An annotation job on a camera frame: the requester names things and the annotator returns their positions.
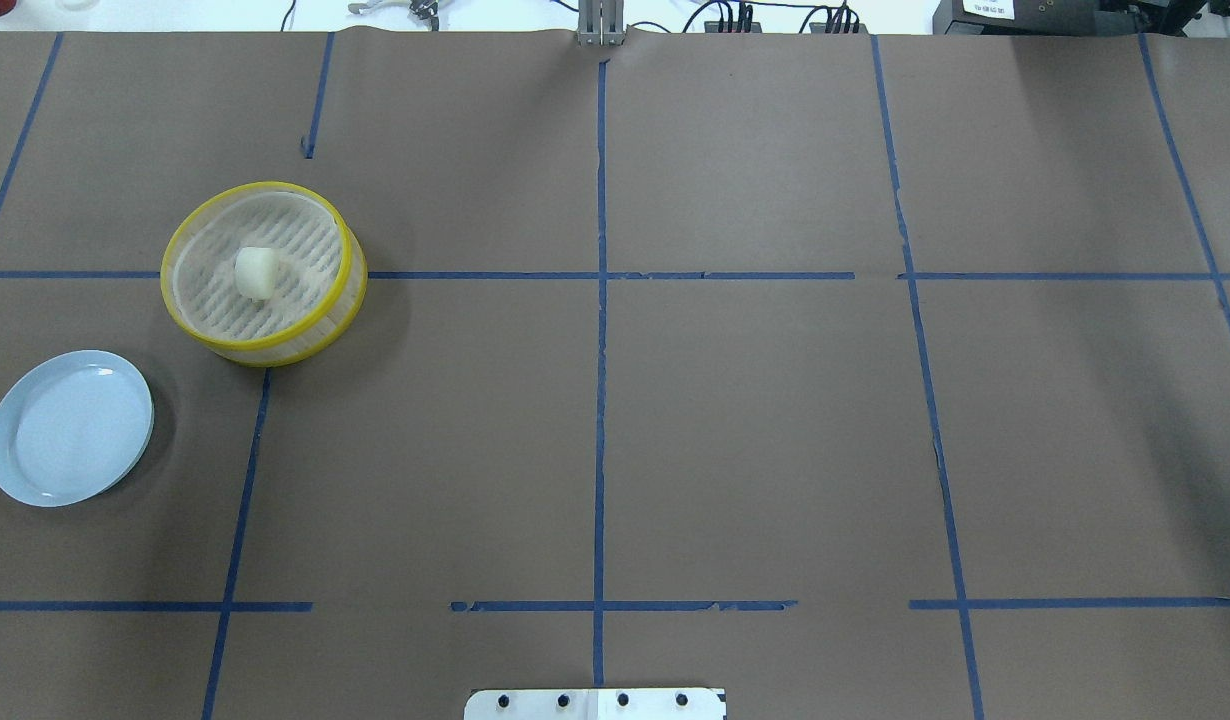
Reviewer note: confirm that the pale steamed bun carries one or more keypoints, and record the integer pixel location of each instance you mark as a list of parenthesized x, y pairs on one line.
[(256, 272)]

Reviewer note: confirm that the yellow bamboo steamer basket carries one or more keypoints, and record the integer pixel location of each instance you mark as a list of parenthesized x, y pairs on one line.
[(321, 280)]

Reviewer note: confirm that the light blue plate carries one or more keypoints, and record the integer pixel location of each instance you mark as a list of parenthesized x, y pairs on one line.
[(72, 427)]

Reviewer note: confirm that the aluminium frame post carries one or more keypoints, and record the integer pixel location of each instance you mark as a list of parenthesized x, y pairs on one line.
[(600, 23)]

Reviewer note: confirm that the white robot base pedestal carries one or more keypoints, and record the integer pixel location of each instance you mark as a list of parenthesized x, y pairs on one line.
[(598, 703)]

